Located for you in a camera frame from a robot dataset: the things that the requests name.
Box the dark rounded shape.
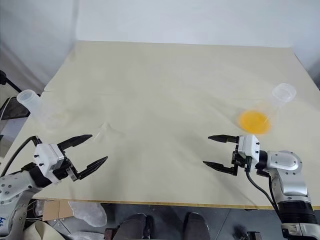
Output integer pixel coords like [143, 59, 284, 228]
[183, 211, 210, 240]
[119, 212, 154, 240]

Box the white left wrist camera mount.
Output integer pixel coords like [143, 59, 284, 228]
[34, 143, 66, 185]

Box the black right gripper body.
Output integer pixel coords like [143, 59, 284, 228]
[231, 142, 252, 173]

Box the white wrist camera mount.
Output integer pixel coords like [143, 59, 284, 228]
[236, 134, 261, 169]
[34, 143, 66, 185]

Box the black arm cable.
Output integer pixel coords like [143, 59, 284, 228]
[0, 135, 42, 177]
[245, 167, 282, 216]

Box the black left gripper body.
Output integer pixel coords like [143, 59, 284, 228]
[51, 156, 74, 185]

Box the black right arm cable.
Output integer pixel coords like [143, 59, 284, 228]
[245, 167, 282, 216]

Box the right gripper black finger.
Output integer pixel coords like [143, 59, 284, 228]
[207, 134, 239, 144]
[202, 160, 239, 177]

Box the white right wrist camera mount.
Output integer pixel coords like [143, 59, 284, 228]
[236, 134, 261, 169]

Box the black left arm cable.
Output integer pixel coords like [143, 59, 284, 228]
[0, 135, 42, 177]

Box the clear flask with orange liquid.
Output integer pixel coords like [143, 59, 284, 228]
[237, 83, 297, 136]

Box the cream table cloth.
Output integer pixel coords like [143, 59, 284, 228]
[31, 39, 320, 210]

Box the beige rolled sheet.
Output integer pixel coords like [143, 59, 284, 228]
[31, 219, 74, 240]

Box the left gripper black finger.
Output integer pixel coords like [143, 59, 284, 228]
[56, 134, 94, 157]
[67, 156, 109, 182]

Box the brown cardboard box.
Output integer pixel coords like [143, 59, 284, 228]
[41, 199, 76, 224]

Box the clear plastic flask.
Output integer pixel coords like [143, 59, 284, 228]
[16, 89, 72, 133]

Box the black flat panel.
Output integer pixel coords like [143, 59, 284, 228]
[0, 95, 31, 121]

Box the white plastic bag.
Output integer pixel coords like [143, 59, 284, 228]
[67, 200, 108, 228]

